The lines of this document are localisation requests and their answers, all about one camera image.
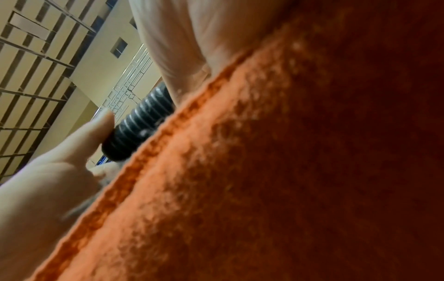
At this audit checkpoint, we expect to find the person's right hand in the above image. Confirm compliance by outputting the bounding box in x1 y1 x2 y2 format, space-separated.
128 0 296 106

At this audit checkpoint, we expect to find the person's left hand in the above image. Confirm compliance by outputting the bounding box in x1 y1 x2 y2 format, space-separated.
0 109 127 281

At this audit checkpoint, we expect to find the black striped strap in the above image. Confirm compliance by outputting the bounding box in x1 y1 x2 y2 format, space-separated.
100 82 176 163

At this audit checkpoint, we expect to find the metal truss column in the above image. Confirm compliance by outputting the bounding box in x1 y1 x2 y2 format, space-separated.
93 44 164 127

